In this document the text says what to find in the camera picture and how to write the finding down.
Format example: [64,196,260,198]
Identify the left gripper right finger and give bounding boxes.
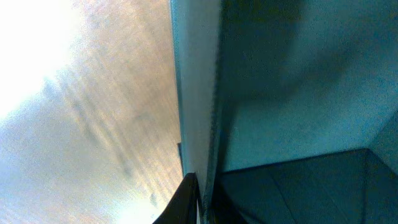
[210,183,248,224]

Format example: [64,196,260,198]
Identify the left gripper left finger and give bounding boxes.
[153,173,199,224]

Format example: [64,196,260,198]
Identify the dark green gift box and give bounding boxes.
[170,0,397,223]

